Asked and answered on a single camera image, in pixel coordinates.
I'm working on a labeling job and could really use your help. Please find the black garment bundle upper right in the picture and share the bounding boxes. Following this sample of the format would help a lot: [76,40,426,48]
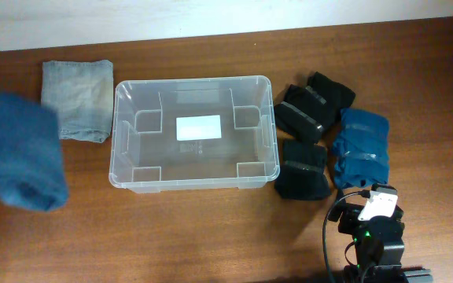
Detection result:
[308,72,355,109]

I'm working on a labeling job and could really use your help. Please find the white label in container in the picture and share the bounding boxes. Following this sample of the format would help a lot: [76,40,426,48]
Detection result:
[176,115,222,142]

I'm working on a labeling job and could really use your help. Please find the black garment bundle lower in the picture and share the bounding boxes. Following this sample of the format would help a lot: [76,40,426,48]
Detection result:
[274,140,331,201]

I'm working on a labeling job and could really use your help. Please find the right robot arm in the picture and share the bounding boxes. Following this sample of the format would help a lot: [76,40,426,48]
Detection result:
[326,201,434,283]

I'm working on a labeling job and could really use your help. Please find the clear plastic storage container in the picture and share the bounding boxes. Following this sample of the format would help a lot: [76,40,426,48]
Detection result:
[109,75,280,193]

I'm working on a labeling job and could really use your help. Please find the black garment bundle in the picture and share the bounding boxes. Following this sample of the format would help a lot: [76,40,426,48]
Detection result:
[308,72,355,109]
[274,140,331,201]

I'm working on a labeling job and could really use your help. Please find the dark blue jeans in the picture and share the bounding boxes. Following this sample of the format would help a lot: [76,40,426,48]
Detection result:
[0,92,68,211]

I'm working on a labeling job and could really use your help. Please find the black garment bundle taped middle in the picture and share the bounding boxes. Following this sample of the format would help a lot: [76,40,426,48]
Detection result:
[274,85,338,144]

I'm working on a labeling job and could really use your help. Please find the light blue jeans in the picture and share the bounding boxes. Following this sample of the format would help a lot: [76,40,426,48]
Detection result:
[41,60,114,143]

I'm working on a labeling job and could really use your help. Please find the blue taped garment bundle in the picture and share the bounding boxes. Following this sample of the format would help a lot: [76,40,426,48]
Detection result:
[331,108,389,189]

